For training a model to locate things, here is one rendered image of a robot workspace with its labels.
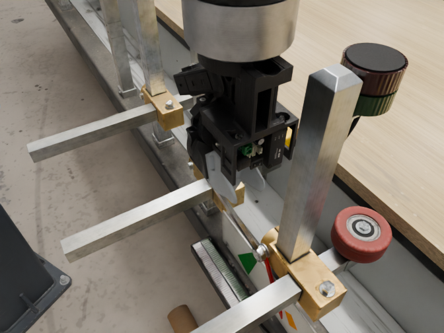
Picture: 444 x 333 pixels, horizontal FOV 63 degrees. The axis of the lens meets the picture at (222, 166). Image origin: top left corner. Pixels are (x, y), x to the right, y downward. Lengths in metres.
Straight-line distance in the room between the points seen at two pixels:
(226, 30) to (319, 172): 0.20
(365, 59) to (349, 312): 0.56
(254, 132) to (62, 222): 1.54
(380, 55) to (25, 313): 1.45
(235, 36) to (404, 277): 0.58
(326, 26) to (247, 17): 0.84
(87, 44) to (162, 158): 0.69
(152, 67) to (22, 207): 1.26
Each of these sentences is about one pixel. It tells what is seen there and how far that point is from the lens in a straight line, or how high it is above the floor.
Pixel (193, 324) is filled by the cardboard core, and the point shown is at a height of 0.07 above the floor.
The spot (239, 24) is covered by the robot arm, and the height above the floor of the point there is 1.23.
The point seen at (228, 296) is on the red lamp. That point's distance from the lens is 0.70.
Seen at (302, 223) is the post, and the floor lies 0.97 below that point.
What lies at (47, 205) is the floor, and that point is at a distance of 1.89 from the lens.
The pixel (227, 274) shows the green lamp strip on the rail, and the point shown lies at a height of 0.70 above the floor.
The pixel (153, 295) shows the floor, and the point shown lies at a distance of 1.50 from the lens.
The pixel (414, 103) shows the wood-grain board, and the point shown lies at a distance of 0.85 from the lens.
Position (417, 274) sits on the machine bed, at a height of 0.77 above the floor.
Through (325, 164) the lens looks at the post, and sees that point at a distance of 0.40.
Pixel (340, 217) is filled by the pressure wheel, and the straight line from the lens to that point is 0.57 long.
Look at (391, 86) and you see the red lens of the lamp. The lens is 0.38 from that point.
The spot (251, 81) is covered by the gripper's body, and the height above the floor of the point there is 1.19.
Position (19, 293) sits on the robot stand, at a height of 0.13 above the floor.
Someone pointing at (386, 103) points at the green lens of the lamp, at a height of 1.13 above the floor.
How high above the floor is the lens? 1.34
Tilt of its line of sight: 46 degrees down
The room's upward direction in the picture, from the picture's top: straight up
